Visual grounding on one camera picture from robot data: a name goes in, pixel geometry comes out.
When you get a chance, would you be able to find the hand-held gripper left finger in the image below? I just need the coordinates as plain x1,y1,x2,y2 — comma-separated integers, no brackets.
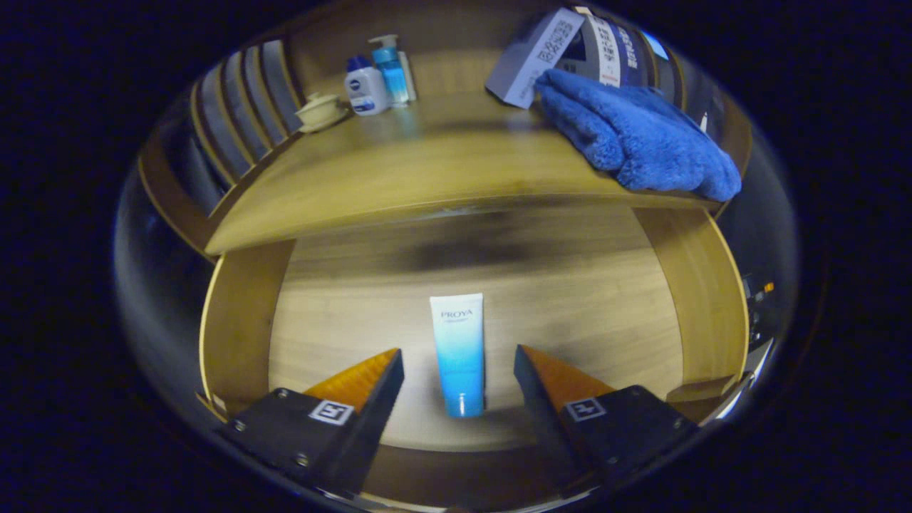
217,348,405,499

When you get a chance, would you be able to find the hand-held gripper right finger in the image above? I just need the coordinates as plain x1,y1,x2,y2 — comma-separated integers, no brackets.
514,345,700,499

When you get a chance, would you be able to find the blue white cosmetic tube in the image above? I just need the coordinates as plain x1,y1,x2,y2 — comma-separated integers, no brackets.
430,293,487,418

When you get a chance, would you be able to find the wooden drawer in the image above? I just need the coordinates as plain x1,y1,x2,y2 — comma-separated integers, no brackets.
198,203,750,510

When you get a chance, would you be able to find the wooden countertop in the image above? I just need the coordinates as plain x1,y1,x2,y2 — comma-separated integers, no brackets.
205,50,720,256

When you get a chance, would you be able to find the wooden cabinet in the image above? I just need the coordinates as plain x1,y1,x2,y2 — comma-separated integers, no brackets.
135,0,756,257

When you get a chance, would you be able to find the black backdrop cloth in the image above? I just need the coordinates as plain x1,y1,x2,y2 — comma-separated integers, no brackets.
114,39,304,343

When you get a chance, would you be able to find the blue folded towel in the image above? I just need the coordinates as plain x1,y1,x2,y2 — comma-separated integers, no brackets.
534,68,742,202

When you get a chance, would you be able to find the beige lidded cup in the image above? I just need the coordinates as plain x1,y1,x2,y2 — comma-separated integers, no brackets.
295,92,350,134

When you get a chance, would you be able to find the white lotion bottle blue cap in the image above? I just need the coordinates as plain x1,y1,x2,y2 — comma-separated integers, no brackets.
344,56,390,116

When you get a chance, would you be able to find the blue pump bottle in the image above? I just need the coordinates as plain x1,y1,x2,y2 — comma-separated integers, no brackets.
368,34,417,108

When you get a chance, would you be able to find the lavender book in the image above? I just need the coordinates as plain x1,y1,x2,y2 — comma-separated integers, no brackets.
485,7,586,110

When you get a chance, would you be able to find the dark blue book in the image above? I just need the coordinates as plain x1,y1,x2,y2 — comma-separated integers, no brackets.
613,21,653,88

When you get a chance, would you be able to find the white spine book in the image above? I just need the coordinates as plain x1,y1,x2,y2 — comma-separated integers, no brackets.
574,6,624,88

